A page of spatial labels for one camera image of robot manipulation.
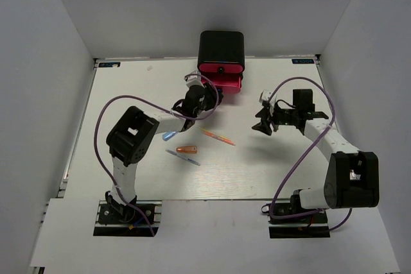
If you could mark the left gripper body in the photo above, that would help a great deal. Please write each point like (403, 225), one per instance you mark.
(208, 101)

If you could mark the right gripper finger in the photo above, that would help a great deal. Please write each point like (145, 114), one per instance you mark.
(264, 114)
(262, 127)

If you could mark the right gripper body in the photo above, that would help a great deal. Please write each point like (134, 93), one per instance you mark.
(282, 117)

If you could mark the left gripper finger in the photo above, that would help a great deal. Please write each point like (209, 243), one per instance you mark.
(186, 124)
(217, 96)

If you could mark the pink drawer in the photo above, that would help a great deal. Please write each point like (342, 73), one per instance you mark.
(221, 68)
(229, 83)

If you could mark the pink top drawer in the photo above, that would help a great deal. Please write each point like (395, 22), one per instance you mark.
(221, 68)

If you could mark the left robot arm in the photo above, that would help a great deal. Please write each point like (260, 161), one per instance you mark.
(132, 135)

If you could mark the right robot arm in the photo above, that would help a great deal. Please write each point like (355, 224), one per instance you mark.
(352, 178)

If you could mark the yellow highlighter pen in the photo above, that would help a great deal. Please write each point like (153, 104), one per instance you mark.
(211, 134)

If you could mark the blue transparent correction tape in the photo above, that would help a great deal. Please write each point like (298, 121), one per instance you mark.
(168, 135)

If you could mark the orange transparent correction tape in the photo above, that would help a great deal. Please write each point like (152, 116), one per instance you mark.
(187, 149)

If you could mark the orange highlighter pen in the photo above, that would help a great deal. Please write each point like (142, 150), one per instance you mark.
(225, 140)

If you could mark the blue thin pen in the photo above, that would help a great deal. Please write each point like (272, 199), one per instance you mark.
(187, 159)

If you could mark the black drawer cabinet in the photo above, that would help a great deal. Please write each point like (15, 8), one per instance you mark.
(221, 47)

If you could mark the right blue table label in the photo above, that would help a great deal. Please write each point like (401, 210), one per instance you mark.
(303, 61)

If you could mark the blue table label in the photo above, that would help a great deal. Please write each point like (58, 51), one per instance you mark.
(109, 64)
(303, 61)

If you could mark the left blue table label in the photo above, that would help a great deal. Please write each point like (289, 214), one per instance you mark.
(109, 64)

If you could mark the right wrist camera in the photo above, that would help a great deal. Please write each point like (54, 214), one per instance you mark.
(267, 98)

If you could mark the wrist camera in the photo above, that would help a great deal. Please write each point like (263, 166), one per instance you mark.
(193, 80)
(267, 98)

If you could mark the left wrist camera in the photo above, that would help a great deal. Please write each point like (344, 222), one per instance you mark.
(193, 80)

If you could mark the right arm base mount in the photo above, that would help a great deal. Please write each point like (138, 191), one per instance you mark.
(295, 219)

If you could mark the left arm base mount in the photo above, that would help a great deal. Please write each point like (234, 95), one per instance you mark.
(117, 220)

